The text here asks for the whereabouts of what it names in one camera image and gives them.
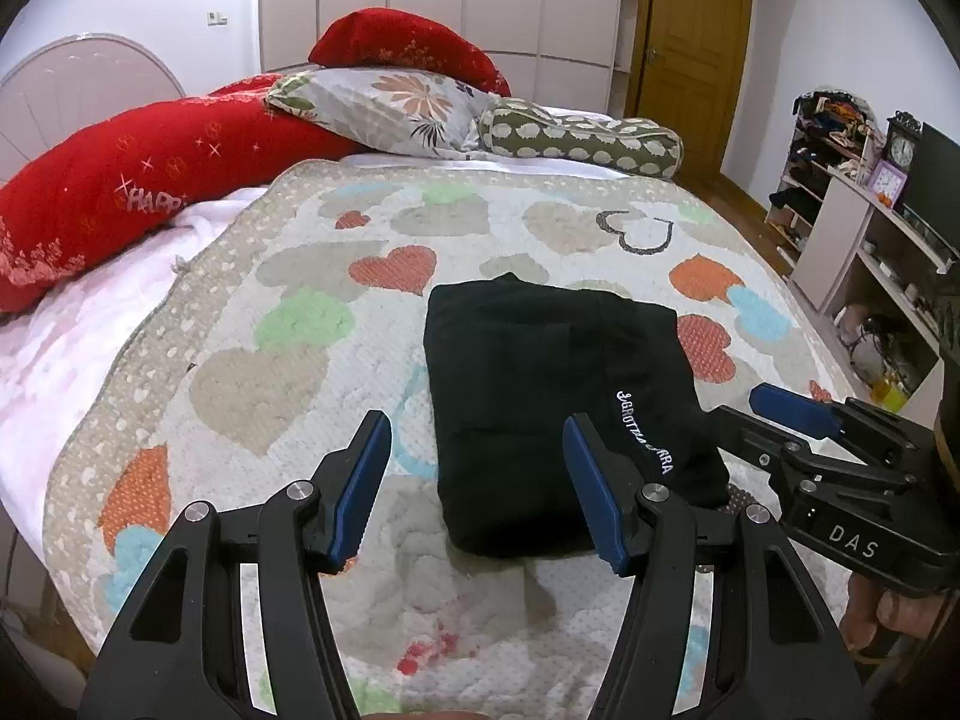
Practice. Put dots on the purple clock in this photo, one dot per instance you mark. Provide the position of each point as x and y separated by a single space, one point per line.
887 181

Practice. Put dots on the white round headboard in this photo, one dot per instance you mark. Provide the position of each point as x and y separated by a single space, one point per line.
75 82

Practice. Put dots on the black television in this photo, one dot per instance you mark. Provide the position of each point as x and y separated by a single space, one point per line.
937 180

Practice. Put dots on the heart patterned blanket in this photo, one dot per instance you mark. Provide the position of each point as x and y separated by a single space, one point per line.
262 390

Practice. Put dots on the white bed sheet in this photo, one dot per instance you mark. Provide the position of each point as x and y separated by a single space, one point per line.
52 360

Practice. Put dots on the wooden door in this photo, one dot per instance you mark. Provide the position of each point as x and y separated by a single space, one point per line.
697 37

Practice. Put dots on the white shelf desk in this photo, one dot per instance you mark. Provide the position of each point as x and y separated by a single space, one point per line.
847 255

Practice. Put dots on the red embroidered pillow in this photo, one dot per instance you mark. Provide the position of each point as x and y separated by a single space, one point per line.
405 45

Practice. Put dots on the yellow bottle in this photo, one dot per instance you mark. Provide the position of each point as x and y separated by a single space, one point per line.
891 391

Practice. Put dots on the red lettered pillow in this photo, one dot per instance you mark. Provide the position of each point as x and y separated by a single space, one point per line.
97 187

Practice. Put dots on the grey floral pillow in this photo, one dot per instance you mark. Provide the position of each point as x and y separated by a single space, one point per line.
390 105

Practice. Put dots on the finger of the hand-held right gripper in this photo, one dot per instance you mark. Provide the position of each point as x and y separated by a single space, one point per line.
750 435
795 409

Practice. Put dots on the olive dotted bolster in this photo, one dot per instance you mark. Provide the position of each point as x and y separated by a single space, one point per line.
585 139

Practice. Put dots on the black ornate clock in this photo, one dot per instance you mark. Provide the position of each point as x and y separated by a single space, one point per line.
902 142

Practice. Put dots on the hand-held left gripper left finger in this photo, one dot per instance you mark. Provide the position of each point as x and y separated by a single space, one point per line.
360 480

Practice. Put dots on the black pants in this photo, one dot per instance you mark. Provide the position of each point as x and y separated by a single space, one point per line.
540 390

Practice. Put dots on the wall light switch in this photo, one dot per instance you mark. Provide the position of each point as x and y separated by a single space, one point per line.
217 16

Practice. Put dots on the person's right hand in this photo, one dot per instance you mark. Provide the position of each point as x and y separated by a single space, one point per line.
862 615

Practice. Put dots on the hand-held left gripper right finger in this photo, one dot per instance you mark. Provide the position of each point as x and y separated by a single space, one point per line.
592 495

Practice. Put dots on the cluttered shoe rack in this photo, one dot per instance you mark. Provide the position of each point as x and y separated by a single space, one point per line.
817 157

